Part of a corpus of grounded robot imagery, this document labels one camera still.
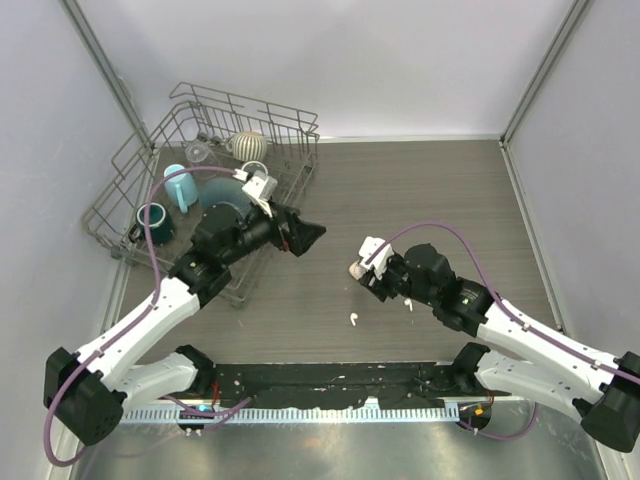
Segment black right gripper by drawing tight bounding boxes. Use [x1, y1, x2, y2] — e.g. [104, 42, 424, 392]
[360, 252, 438, 307]

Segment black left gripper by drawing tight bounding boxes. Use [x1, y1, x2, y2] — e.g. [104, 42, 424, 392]
[221, 198, 325, 266]

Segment beige earbud charging case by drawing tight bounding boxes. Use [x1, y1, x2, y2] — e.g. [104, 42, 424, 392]
[348, 261, 366, 281]

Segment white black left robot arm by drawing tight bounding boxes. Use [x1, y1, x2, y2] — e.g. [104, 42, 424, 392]
[43, 203, 326, 446]

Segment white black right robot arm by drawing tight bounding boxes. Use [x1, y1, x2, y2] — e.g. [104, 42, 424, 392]
[349, 237, 639, 453]

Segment white rimmed teal cup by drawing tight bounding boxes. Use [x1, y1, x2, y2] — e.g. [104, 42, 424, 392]
[241, 161, 268, 174]

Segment teal ceramic plate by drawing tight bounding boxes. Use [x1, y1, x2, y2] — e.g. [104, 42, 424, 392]
[199, 177, 253, 217]

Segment striped beige mug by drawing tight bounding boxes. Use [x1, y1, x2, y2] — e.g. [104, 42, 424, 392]
[225, 131, 268, 162]

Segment light blue mug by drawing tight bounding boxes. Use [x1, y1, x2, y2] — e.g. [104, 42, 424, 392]
[164, 164, 199, 214]

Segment clear drinking glass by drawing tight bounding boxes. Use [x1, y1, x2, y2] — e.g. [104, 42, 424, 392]
[185, 140, 220, 181]

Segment dark green mug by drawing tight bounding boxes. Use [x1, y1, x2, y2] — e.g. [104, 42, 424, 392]
[127, 202, 175, 246]

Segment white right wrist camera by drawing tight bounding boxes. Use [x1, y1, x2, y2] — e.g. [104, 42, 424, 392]
[357, 236, 394, 279]

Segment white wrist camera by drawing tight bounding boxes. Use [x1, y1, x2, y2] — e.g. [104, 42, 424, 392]
[357, 236, 394, 279]
[233, 169, 278, 218]

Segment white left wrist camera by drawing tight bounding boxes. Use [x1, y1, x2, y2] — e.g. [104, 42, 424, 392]
[233, 169, 278, 218]

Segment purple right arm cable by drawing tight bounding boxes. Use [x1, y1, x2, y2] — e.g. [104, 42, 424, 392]
[367, 222, 621, 374]

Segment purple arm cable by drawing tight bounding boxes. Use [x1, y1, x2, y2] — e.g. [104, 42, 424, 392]
[367, 222, 621, 374]
[43, 167, 241, 467]

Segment grey wire dish rack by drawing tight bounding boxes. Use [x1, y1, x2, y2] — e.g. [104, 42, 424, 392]
[82, 83, 324, 305]

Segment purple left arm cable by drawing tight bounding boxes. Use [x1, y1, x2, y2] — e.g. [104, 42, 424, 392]
[43, 167, 241, 467]

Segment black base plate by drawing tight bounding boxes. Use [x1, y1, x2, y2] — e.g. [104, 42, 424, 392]
[202, 362, 488, 410]

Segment white cable duct strip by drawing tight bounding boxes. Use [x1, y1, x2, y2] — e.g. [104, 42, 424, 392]
[121, 402, 460, 425]

